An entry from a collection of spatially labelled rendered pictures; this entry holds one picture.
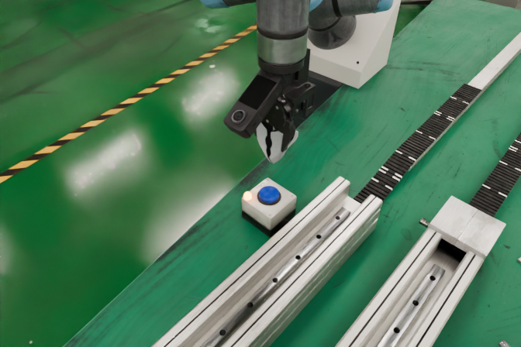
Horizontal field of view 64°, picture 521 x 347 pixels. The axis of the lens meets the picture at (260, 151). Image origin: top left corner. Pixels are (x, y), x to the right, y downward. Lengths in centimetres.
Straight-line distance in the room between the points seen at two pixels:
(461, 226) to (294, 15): 47
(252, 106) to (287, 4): 16
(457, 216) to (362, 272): 20
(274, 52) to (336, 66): 68
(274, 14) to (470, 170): 66
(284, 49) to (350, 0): 53
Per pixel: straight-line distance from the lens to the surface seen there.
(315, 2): 112
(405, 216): 93
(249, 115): 63
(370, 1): 111
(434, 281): 78
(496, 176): 105
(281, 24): 60
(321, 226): 81
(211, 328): 71
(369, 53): 127
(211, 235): 86
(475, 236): 82
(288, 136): 69
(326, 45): 128
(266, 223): 82
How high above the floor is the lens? 146
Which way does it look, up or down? 42 degrees down
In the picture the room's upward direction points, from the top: straight up
